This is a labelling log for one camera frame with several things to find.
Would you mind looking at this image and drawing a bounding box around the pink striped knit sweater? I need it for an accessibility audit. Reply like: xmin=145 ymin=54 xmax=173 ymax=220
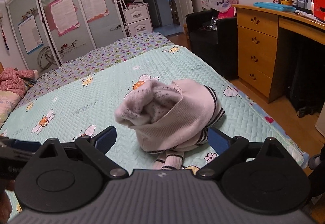
xmin=114 ymin=79 xmax=226 ymax=171

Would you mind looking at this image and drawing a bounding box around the blue tray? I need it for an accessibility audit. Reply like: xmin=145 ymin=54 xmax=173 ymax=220
xmin=253 ymin=2 xmax=297 ymax=13

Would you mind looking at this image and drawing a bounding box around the red box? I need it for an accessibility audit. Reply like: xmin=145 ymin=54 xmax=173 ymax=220
xmin=311 ymin=0 xmax=325 ymax=22

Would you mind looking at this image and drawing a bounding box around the mint quilted bedspread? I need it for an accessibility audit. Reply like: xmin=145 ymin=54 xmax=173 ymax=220
xmin=0 ymin=32 xmax=309 ymax=222

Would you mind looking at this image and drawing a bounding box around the floral pillow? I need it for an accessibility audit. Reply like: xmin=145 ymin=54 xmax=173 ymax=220
xmin=0 ymin=90 xmax=22 ymax=129

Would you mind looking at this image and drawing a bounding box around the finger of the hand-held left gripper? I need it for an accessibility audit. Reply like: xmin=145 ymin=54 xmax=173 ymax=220
xmin=0 ymin=137 xmax=42 ymax=156

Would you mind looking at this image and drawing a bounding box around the white sliding door wardrobe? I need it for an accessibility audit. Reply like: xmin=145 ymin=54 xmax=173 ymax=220
xmin=3 ymin=0 xmax=127 ymax=71

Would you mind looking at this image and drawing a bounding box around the white plastic bag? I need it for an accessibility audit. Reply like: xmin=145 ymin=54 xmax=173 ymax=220
xmin=209 ymin=0 xmax=239 ymax=12

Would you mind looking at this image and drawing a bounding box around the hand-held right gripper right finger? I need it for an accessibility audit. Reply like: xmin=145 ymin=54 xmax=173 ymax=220
xmin=195 ymin=127 xmax=291 ymax=180

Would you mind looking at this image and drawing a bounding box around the white drawer cabinet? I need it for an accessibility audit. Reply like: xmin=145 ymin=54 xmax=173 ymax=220
xmin=123 ymin=3 xmax=154 ymax=36

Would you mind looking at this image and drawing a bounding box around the wooden desk with drawers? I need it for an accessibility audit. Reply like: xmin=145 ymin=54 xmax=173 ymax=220
xmin=232 ymin=3 xmax=325 ymax=104

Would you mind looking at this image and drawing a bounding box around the black armchair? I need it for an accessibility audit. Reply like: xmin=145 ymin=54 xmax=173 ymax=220
xmin=185 ymin=9 xmax=239 ymax=81

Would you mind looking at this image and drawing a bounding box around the pink bordered paper poster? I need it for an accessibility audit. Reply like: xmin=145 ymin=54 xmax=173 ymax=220
xmin=77 ymin=0 xmax=110 ymax=24
xmin=48 ymin=0 xmax=81 ymax=37

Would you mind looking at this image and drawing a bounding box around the pink bag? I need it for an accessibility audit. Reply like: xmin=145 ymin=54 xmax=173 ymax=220
xmin=217 ymin=7 xmax=235 ymax=20

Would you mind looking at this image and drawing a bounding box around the hanging wall ornament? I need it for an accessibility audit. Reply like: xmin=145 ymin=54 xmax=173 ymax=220
xmin=0 ymin=11 xmax=10 ymax=51

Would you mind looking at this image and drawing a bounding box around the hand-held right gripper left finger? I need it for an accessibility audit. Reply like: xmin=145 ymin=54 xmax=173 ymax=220
xmin=33 ymin=126 xmax=129 ymax=179

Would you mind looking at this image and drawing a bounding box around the black suitcase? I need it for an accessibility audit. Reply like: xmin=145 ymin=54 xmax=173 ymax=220
xmin=287 ymin=49 xmax=325 ymax=118

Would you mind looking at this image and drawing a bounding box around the blue bordered wall chart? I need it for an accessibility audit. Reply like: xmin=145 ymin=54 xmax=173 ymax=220
xmin=18 ymin=15 xmax=43 ymax=55

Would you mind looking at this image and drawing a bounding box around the white storage box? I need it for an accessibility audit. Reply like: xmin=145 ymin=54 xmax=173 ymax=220
xmin=315 ymin=110 xmax=325 ymax=135

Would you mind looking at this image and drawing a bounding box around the person's left hand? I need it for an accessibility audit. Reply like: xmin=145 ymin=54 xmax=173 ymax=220
xmin=0 ymin=180 xmax=16 ymax=224

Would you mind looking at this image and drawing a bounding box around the pink knitted blanket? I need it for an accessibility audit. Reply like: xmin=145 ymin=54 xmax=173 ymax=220
xmin=0 ymin=67 xmax=38 ymax=97

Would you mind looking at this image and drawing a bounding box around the white green cardboard box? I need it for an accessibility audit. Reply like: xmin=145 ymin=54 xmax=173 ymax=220
xmin=200 ymin=0 xmax=221 ymax=11

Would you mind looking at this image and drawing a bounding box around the crinkled silver bag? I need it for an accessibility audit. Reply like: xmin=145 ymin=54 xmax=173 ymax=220
xmin=206 ymin=17 xmax=221 ymax=31

